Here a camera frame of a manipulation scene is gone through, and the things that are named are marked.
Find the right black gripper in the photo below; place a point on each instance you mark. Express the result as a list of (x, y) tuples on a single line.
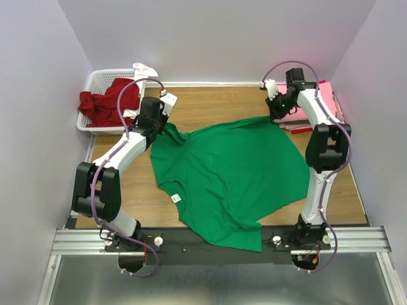
[(274, 114)]

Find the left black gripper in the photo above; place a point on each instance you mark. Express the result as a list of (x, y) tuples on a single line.
[(165, 118)]

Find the green t shirt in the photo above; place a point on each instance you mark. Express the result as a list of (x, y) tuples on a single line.
[(225, 178)]

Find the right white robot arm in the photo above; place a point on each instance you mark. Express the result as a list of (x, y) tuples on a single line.
[(326, 154)]

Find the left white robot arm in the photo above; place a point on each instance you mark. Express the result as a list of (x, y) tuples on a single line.
[(97, 191)]

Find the folded shirts stack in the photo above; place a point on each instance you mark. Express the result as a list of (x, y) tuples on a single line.
[(299, 125)]

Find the pink folded t shirt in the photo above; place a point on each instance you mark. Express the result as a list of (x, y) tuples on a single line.
[(325, 90)]

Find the white t shirt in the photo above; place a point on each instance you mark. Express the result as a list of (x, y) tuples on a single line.
[(142, 71)]

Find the dark red t shirt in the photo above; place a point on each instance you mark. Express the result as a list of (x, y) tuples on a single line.
[(101, 109)]

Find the white plastic laundry basket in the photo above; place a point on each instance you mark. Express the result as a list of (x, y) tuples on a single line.
[(98, 82)]

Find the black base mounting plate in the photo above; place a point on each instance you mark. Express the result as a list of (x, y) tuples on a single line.
[(177, 246)]

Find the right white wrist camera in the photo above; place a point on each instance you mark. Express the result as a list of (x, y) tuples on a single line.
[(270, 86)]

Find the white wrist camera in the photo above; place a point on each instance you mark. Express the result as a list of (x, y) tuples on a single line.
[(270, 86), (167, 102)]

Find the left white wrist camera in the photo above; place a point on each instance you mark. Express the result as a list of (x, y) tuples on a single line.
[(167, 102)]

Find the aluminium frame rail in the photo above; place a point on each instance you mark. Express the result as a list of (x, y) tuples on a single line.
[(357, 270)]

